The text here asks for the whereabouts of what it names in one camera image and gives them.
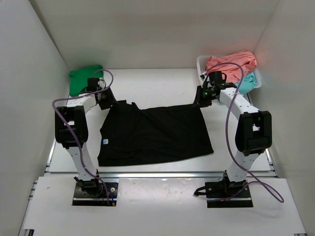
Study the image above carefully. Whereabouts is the black t shirt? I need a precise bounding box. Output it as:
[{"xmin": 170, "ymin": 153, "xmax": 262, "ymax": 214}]
[{"xmin": 97, "ymin": 100, "xmax": 214, "ymax": 167}]

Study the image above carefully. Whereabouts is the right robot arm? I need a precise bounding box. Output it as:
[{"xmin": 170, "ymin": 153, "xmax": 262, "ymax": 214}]
[{"xmin": 195, "ymin": 71, "xmax": 272, "ymax": 197}]

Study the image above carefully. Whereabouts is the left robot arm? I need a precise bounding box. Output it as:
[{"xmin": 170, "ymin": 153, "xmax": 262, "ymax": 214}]
[{"xmin": 52, "ymin": 78, "xmax": 116, "ymax": 197}]

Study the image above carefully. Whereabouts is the white plastic basket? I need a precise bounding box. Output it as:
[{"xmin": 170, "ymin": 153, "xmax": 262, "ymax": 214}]
[{"xmin": 196, "ymin": 56, "xmax": 262, "ymax": 91}]

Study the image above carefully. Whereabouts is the green folded t shirt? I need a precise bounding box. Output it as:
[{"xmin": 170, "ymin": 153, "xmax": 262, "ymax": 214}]
[{"xmin": 68, "ymin": 64, "xmax": 103, "ymax": 97}]

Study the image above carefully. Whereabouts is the teal t shirt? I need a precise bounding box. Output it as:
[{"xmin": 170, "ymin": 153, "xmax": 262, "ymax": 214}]
[{"xmin": 238, "ymin": 72, "xmax": 257, "ymax": 95}]

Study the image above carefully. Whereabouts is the pink t shirt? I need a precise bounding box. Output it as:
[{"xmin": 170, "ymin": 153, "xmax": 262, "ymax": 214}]
[{"xmin": 206, "ymin": 50, "xmax": 257, "ymax": 83}]

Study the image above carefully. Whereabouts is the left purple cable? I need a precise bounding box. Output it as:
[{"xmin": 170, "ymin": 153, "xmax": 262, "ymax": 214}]
[{"xmin": 51, "ymin": 69, "xmax": 116, "ymax": 207}]

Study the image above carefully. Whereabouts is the purple cable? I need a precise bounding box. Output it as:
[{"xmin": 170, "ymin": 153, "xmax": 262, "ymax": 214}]
[
  {"xmin": 201, "ymin": 62, "xmax": 285, "ymax": 204},
  {"xmin": 51, "ymin": 69, "xmax": 116, "ymax": 207}
]

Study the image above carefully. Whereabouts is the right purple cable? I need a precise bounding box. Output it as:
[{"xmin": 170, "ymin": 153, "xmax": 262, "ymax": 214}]
[{"xmin": 201, "ymin": 62, "xmax": 285, "ymax": 204}]

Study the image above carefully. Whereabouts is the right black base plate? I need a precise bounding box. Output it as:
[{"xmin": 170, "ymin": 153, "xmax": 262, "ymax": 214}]
[{"xmin": 193, "ymin": 180, "xmax": 253, "ymax": 208}]

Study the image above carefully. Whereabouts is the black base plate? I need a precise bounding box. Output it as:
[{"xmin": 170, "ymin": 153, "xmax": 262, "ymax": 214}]
[
  {"xmin": 193, "ymin": 180, "xmax": 253, "ymax": 208},
  {"xmin": 72, "ymin": 182, "xmax": 119, "ymax": 207}
]

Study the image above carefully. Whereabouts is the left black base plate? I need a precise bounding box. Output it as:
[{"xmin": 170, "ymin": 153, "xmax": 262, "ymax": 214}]
[{"xmin": 72, "ymin": 182, "xmax": 119, "ymax": 207}]

